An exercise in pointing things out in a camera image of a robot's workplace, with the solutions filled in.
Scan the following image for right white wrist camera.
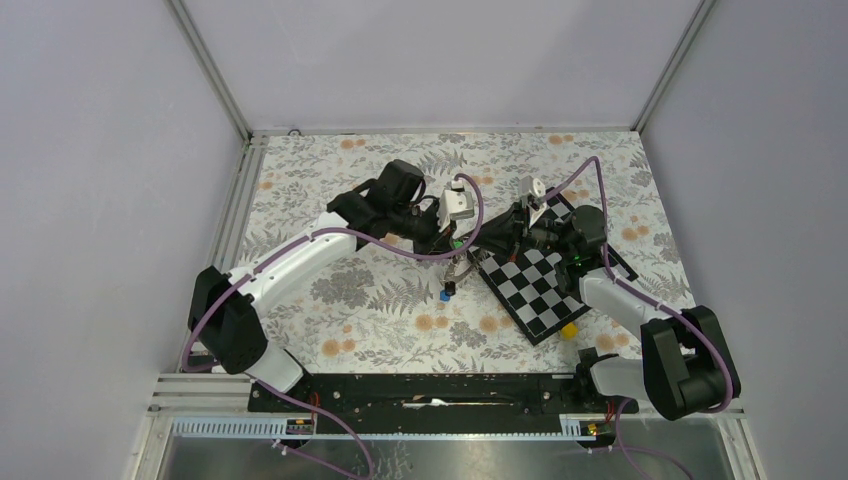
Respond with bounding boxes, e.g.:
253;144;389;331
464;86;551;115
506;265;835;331
518;176;547;212

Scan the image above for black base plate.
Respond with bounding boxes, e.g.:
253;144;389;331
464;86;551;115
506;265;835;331
247;373;624;434

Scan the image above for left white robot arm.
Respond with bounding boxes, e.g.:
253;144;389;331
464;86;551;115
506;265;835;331
183;160;475;411

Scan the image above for yellow cube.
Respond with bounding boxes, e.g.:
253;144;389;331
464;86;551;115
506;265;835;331
559;323;579;340

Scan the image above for slotted cable duct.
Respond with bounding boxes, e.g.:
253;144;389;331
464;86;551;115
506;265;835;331
171;415;595;441

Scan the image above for black white checkerboard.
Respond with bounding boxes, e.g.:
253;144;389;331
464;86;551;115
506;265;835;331
472;194;638;345

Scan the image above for left aluminium frame post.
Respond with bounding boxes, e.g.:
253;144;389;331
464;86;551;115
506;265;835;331
164;0;253;143

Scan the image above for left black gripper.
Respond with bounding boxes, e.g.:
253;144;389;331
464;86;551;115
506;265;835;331
390;200;458;262

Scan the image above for aluminium frame post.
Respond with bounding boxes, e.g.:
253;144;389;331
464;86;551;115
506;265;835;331
164;0;253;143
630;0;718;135

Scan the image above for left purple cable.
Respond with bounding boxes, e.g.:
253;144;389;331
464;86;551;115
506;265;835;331
180;173;485;480

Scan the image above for purple cable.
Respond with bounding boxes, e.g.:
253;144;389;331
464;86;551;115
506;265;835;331
180;173;485;480
539;156;737;480

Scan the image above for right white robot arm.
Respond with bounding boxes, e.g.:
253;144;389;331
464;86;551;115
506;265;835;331
473;205;741;420

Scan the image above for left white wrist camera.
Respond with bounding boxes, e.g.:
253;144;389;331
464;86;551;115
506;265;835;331
437;176;477;232

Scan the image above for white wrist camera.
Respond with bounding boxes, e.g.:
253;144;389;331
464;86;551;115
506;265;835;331
437;176;477;232
518;176;547;212

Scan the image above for right aluminium frame post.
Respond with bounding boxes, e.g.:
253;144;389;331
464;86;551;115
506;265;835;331
630;0;718;135

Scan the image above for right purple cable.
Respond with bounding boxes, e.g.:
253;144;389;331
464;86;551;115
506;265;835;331
539;156;737;480

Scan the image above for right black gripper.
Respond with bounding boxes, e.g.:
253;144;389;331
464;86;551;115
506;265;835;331
467;199;575;263

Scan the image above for floral patterned mat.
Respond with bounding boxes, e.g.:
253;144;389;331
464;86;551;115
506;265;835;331
238;131;694;373

